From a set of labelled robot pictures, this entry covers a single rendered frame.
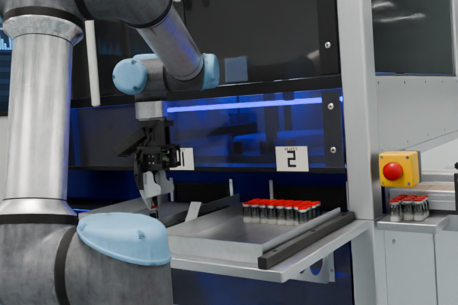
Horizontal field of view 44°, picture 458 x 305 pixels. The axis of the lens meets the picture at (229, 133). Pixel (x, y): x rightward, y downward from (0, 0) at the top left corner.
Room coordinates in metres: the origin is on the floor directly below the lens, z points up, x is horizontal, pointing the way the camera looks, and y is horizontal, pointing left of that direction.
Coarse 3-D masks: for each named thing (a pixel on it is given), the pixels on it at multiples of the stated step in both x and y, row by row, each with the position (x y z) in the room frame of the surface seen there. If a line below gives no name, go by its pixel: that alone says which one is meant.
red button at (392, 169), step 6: (390, 162) 1.19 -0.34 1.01; (396, 162) 1.19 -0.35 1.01; (384, 168) 1.19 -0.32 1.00; (390, 168) 1.18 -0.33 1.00; (396, 168) 1.17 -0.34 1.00; (402, 168) 1.18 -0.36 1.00; (384, 174) 1.19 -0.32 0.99; (390, 174) 1.18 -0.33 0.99; (396, 174) 1.17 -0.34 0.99; (402, 174) 1.18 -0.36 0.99; (390, 180) 1.18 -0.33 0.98
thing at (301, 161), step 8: (280, 152) 1.36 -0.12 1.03; (296, 152) 1.34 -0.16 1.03; (304, 152) 1.32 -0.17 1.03; (280, 160) 1.36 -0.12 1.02; (296, 160) 1.34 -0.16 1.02; (304, 160) 1.33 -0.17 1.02; (280, 168) 1.36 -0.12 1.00; (288, 168) 1.35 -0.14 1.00; (296, 168) 1.34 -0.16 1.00; (304, 168) 1.33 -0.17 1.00
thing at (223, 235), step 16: (224, 208) 1.32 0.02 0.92; (240, 208) 1.37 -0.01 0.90; (336, 208) 1.23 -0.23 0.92; (192, 224) 1.22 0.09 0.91; (208, 224) 1.26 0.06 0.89; (224, 224) 1.30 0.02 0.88; (240, 224) 1.29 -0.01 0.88; (256, 224) 1.28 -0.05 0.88; (304, 224) 1.10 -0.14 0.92; (320, 224) 1.16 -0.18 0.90; (176, 240) 1.07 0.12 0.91; (192, 240) 1.05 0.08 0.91; (208, 240) 1.03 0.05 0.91; (224, 240) 1.01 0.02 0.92; (240, 240) 1.13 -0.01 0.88; (256, 240) 1.13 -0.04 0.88; (272, 240) 0.99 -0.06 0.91; (288, 240) 1.04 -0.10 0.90; (208, 256) 1.03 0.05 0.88; (224, 256) 1.01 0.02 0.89; (240, 256) 0.99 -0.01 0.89; (256, 256) 0.97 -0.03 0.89
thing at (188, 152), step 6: (180, 150) 1.53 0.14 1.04; (186, 150) 1.52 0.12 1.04; (192, 150) 1.51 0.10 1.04; (186, 156) 1.52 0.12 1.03; (192, 156) 1.51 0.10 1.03; (186, 162) 1.52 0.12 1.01; (192, 162) 1.51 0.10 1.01; (174, 168) 1.55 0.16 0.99; (180, 168) 1.54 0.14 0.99; (186, 168) 1.53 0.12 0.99; (192, 168) 1.51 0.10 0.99
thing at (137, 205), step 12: (120, 204) 1.51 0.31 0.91; (132, 204) 1.55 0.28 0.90; (144, 204) 1.59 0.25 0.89; (168, 204) 1.62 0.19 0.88; (180, 204) 1.61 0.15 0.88; (204, 204) 1.40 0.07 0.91; (216, 204) 1.44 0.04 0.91; (228, 204) 1.48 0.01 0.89; (84, 216) 1.38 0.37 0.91; (168, 216) 1.28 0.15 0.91; (180, 216) 1.31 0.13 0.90
